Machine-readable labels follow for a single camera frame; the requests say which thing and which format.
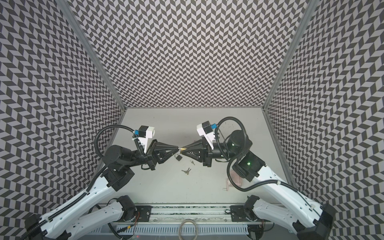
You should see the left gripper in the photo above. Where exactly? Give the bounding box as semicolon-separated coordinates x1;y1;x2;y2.
123;140;180;173

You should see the black padlock with keys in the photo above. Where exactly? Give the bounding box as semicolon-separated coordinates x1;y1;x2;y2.
175;154;183;161

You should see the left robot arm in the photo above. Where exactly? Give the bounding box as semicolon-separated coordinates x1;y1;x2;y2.
21;140;180;240

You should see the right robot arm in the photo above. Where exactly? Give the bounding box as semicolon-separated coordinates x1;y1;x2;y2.
181;130;336;240

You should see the black padlock key bunch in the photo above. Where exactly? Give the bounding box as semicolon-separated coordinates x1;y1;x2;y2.
182;168;192;175

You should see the pink padlock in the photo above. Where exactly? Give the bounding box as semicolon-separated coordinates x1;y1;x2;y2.
223;170;243;191

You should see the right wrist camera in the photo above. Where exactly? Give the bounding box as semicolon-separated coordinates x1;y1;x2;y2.
197;121;217;150

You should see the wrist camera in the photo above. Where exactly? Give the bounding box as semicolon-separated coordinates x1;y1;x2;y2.
197;121;217;150
133;126;155;154

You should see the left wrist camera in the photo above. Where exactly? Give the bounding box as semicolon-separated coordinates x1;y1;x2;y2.
133;126;155;154

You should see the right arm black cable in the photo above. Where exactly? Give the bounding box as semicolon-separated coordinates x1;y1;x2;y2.
214;116;304;193

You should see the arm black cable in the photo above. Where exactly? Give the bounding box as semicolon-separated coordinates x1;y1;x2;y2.
214;116;304;193
93;124;142;160

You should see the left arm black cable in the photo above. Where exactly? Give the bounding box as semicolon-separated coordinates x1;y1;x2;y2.
93;124;142;160

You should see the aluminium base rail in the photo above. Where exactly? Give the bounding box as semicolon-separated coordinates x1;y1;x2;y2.
89;203;289;226

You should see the grey cable loop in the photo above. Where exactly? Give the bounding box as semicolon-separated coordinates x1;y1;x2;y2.
178;218;199;240

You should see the white vented cable duct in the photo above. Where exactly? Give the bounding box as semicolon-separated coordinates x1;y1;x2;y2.
89;224;250;236

